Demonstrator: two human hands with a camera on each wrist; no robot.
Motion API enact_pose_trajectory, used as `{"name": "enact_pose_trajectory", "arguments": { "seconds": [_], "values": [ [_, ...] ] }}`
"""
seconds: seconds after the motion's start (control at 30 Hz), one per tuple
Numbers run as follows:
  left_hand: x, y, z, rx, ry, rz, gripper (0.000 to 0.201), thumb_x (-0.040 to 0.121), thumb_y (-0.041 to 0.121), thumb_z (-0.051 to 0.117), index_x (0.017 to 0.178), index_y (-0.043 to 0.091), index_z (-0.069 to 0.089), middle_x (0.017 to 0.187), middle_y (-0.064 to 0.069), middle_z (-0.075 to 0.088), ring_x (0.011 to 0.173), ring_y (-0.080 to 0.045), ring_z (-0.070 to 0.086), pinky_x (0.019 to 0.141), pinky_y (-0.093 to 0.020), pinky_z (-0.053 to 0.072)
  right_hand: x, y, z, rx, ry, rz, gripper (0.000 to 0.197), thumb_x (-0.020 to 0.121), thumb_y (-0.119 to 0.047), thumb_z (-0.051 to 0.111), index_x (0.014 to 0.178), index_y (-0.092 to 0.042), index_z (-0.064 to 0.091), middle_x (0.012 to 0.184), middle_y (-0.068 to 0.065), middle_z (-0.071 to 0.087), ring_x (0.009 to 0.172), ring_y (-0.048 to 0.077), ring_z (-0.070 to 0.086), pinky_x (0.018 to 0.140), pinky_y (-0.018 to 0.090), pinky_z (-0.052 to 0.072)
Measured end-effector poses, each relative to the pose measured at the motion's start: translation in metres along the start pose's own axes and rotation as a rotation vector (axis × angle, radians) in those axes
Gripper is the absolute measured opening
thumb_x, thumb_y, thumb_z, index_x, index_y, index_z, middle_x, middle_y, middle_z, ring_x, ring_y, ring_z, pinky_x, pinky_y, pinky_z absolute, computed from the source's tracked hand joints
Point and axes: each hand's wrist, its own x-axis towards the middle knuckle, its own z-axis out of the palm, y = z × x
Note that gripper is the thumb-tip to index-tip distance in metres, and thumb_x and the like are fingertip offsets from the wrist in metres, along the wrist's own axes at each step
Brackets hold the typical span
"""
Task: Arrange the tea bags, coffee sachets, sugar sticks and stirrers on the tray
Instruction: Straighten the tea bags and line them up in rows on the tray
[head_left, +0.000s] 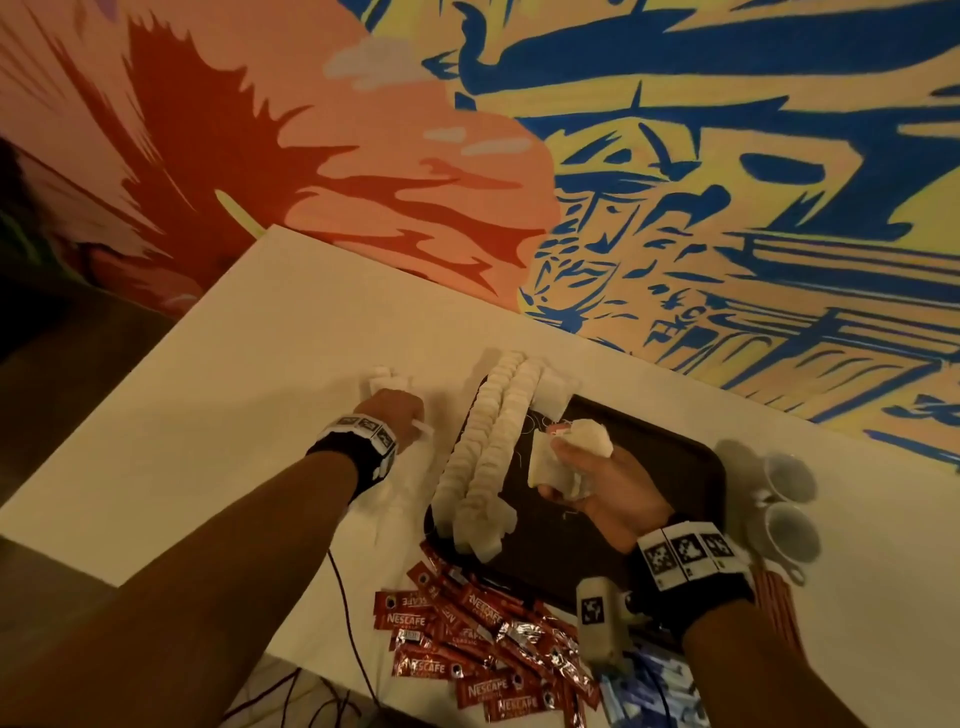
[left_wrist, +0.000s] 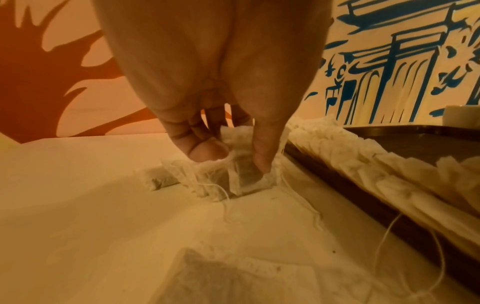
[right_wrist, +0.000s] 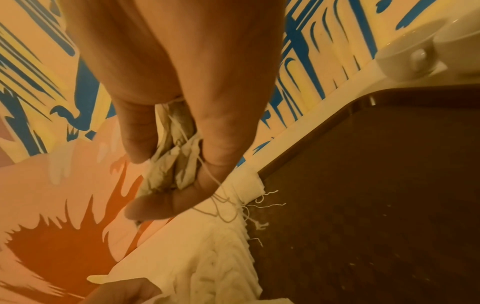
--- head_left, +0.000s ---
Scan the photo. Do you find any person's right hand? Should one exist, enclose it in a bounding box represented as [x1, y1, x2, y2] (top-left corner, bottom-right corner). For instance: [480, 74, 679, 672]
[543, 423, 677, 557]

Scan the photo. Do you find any person's left hand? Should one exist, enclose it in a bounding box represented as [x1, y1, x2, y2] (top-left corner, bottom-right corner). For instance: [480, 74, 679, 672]
[354, 387, 429, 452]

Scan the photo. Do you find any pile of white tea bags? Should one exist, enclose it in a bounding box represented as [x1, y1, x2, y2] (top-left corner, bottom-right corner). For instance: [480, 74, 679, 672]
[360, 364, 437, 444]

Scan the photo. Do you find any dark brown tray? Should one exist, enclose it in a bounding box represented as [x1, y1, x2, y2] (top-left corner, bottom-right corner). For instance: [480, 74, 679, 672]
[423, 390, 731, 614]

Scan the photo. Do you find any white tea bag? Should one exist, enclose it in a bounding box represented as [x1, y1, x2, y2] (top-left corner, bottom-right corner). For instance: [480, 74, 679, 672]
[525, 417, 617, 501]

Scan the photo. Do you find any row of tea bags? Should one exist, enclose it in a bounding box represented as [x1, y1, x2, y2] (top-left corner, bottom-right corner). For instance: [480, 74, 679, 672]
[429, 349, 579, 566]

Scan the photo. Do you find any bundle of red stir sticks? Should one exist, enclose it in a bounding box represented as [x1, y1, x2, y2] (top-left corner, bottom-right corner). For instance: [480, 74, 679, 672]
[753, 567, 812, 662]

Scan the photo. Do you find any pile of blue sugar sachets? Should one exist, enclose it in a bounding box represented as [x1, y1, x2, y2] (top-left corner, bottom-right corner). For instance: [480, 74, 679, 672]
[597, 637, 714, 728]

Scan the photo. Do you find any pile of red Nescafe sachets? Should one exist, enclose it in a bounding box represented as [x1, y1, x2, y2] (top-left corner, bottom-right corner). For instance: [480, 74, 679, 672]
[372, 540, 605, 728]

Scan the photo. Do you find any person's right forearm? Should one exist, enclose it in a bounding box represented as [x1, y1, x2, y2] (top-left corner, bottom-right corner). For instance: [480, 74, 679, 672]
[678, 597, 872, 728]

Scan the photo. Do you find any person's left forearm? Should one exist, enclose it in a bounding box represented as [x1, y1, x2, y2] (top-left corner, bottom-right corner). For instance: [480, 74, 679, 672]
[0, 450, 362, 728]

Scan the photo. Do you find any black left wristband with markers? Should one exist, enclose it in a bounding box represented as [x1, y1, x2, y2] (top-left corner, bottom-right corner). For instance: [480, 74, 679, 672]
[306, 412, 401, 501]

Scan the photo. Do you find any black wristband with markers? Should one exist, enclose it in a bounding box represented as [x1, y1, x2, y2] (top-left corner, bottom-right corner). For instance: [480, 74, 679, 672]
[622, 516, 759, 647]
[306, 412, 401, 501]

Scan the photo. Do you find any black right wristband with markers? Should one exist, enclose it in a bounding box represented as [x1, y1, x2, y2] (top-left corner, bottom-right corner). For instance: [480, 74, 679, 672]
[622, 516, 759, 647]

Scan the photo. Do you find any small white cup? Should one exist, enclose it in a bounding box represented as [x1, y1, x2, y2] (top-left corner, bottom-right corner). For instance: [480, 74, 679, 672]
[753, 450, 821, 507]
[747, 499, 825, 587]

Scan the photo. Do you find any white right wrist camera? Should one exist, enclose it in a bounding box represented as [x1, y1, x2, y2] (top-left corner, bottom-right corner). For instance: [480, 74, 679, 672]
[574, 574, 632, 669]

